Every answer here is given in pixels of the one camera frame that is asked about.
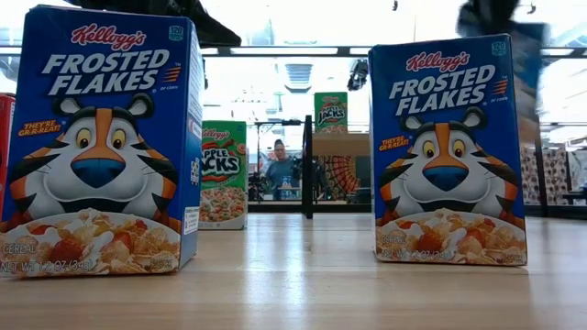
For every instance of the blue Frosted Flakes cereal box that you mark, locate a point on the blue Frosted Flakes cereal box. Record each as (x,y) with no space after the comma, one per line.
(101,137)
(532,69)
(447,160)

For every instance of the person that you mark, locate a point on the person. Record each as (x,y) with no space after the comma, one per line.
(282,174)

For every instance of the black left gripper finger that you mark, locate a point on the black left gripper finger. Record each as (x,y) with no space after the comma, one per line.
(215,27)

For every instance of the green Apple Jacks cereal box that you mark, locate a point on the green Apple Jacks cereal box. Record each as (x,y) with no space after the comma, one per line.
(225,174)
(330,112)

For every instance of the wooden shelf board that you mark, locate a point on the wooden shelf board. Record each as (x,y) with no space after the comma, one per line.
(341,144)

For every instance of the brown patterned hanging cloth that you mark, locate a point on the brown patterned hanging cloth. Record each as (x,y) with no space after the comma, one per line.
(557,176)

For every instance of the red Froot Loops cereal box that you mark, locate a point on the red Froot Loops cereal box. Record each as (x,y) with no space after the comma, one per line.
(5,137)

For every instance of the black overhead camera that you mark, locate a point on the black overhead camera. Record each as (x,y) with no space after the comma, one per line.
(359,73)

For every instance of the black aluminium rig frame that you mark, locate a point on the black aluminium rig frame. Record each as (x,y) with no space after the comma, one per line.
(275,208)

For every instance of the black background rig frame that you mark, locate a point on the black background rig frame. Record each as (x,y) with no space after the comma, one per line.
(258,160)

